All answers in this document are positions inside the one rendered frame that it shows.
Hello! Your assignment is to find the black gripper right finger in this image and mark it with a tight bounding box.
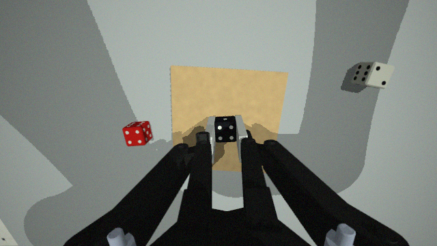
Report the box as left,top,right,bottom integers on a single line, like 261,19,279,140
235,115,409,246

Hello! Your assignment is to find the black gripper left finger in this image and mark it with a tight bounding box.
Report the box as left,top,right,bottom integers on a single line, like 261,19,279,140
63,116,216,246

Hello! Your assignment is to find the white die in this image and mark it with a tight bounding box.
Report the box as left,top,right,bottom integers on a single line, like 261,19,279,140
352,62,395,89

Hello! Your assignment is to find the red die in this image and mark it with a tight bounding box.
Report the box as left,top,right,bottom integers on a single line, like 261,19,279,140
122,121,152,146

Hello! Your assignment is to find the tan mat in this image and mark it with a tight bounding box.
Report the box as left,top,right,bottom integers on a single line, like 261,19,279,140
171,66,288,172

